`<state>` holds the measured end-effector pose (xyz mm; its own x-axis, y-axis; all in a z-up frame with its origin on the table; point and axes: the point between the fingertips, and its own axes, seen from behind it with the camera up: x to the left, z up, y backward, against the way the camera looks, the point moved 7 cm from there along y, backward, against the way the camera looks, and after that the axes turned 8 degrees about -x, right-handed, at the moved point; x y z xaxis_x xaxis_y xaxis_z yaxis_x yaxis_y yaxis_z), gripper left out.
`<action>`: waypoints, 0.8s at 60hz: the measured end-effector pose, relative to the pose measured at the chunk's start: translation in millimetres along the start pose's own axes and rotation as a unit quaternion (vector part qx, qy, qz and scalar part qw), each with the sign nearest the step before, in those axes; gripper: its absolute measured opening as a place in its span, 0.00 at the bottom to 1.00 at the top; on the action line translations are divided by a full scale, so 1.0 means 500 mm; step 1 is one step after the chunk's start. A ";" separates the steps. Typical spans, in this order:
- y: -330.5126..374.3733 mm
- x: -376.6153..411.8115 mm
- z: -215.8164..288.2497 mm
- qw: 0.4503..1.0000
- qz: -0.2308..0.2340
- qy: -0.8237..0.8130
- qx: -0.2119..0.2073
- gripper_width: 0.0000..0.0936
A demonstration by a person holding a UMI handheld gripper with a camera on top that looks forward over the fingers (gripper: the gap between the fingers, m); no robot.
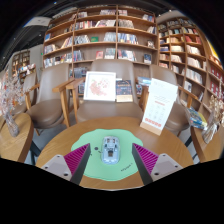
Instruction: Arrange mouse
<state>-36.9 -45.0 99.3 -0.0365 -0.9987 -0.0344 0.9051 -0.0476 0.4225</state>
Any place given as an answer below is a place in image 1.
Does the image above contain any stack of colourful books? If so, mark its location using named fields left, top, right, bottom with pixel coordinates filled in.
left=188, top=106, right=208, bottom=130

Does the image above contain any white standing sign card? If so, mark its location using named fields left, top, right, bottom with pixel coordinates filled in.
left=139, top=77, right=179, bottom=136

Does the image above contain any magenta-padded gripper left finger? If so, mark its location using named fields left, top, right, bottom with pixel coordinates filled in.
left=41, top=143, right=92, bottom=186

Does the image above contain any angled wooden bookshelf unit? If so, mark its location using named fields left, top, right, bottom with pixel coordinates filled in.
left=156, top=14, right=224, bottom=114

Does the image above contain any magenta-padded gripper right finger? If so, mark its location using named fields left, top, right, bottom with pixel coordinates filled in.
left=131, top=143, right=184, bottom=186

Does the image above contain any glass vase with dried flowers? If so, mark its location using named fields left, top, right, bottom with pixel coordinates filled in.
left=0, top=69, right=26, bottom=138
left=201, top=94, right=224, bottom=145

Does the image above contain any white framed picture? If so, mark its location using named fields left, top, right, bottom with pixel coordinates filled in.
left=83, top=70, right=117, bottom=102

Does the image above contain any beige armchair with wooden arms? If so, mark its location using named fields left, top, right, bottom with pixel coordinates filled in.
left=24, top=62, right=76, bottom=136
left=143, top=63, right=201, bottom=136
left=65, top=59, right=149, bottom=124

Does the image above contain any dark book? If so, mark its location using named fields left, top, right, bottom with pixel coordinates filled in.
left=115, top=79, right=134, bottom=103

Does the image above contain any round wooden side table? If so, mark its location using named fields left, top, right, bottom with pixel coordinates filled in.
left=190, top=124, right=224, bottom=164
left=0, top=112, right=36, bottom=164

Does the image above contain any green smiley mouse pad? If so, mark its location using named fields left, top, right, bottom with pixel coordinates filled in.
left=70, top=128, right=145, bottom=182

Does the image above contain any transparent computer mouse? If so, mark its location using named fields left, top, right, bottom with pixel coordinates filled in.
left=100, top=135, right=121, bottom=165

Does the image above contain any distant wooden bookshelf unit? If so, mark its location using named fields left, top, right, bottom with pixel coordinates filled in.
left=11, top=49, right=33, bottom=79

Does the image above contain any wide wooden bookshelf unit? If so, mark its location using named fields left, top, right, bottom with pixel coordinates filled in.
left=42, top=4, right=159, bottom=71

